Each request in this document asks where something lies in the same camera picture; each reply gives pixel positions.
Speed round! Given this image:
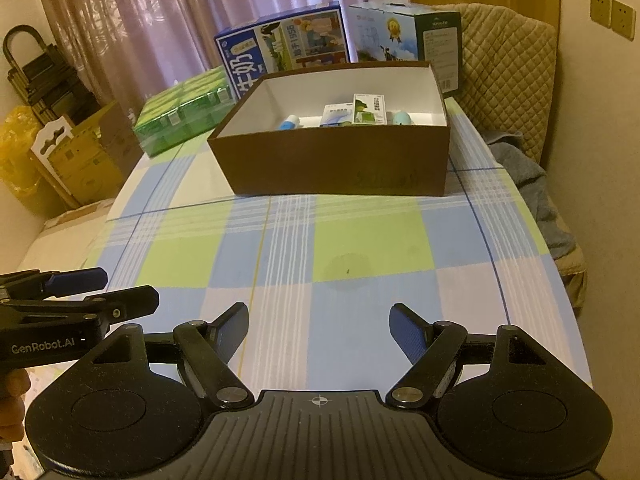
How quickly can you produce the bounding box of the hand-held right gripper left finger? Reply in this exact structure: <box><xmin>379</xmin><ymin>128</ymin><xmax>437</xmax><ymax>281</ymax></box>
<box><xmin>92</xmin><ymin>302</ymin><xmax>255</xmax><ymax>409</ymax></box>

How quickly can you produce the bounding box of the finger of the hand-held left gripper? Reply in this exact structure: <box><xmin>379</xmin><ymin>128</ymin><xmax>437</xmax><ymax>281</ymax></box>
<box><xmin>0</xmin><ymin>285</ymin><xmax>161</xmax><ymax>323</ymax></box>
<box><xmin>0</xmin><ymin>267</ymin><xmax>109</xmax><ymax>298</ymax></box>

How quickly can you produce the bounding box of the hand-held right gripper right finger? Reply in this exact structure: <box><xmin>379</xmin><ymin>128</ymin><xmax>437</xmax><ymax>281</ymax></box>
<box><xmin>386</xmin><ymin>303</ymin><xmax>548</xmax><ymax>408</ymax></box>

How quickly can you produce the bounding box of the brown cardboard box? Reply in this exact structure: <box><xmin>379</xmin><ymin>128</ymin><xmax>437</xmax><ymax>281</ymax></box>
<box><xmin>206</xmin><ymin>60</ymin><xmax>452</xmax><ymax>197</ymax></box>

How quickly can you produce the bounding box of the green and white packet box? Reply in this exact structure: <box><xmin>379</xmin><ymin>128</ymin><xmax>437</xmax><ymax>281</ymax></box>
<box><xmin>351</xmin><ymin>92</ymin><xmax>388</xmax><ymax>125</ymax></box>

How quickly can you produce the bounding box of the blue and white medicine box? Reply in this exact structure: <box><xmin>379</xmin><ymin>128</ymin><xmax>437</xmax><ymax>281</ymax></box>
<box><xmin>318</xmin><ymin>102</ymin><xmax>357</xmax><ymax>128</ymax></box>

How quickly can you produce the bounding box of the person's left hand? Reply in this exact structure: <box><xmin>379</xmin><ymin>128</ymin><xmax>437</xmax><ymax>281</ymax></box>
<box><xmin>0</xmin><ymin>367</ymin><xmax>32</xmax><ymax>443</ymax></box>

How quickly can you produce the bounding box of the plaid tablecloth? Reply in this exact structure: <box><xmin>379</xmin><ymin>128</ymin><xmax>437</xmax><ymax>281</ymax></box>
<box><xmin>82</xmin><ymin>95</ymin><xmax>593</xmax><ymax>391</ymax></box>

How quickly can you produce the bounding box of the brown shipping carton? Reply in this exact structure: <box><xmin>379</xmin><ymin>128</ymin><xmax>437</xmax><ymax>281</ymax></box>
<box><xmin>47</xmin><ymin>100</ymin><xmax>136</xmax><ymax>208</ymax></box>

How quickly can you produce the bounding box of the yellow plastic bag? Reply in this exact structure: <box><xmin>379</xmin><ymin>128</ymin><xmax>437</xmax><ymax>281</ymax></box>
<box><xmin>0</xmin><ymin>105</ymin><xmax>43</xmax><ymax>201</ymax></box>

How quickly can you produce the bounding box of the grey cloth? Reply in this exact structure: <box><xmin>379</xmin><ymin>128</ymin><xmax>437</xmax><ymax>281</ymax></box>
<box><xmin>482</xmin><ymin>130</ymin><xmax>573</xmax><ymax>261</ymax></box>

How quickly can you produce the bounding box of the green wrapped carton pack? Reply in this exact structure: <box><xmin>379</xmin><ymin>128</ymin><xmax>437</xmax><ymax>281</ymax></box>
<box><xmin>132</xmin><ymin>66</ymin><xmax>236</xmax><ymax>157</ymax></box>

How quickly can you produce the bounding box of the pink curtain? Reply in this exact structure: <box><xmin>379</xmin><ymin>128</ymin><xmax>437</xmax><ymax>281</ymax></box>
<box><xmin>30</xmin><ymin>0</ymin><xmax>381</xmax><ymax>106</ymax></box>

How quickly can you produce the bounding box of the beige quilted chair cover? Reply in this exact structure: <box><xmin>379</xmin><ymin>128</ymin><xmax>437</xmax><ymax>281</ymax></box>
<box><xmin>440</xmin><ymin>2</ymin><xmax>586</xmax><ymax>321</ymax></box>

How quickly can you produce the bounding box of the light blue milk carton box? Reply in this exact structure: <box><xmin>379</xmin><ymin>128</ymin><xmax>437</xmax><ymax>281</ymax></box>
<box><xmin>347</xmin><ymin>1</ymin><xmax>463</xmax><ymax>98</ymax></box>

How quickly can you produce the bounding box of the white cardboard handle piece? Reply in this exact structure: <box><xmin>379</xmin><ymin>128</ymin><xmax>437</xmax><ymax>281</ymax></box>
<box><xmin>30</xmin><ymin>114</ymin><xmax>76</xmax><ymax>171</ymax></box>

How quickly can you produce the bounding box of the black folding frame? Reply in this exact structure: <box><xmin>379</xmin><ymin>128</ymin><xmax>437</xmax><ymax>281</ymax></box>
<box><xmin>2</xmin><ymin>25</ymin><xmax>96</xmax><ymax>126</ymax></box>

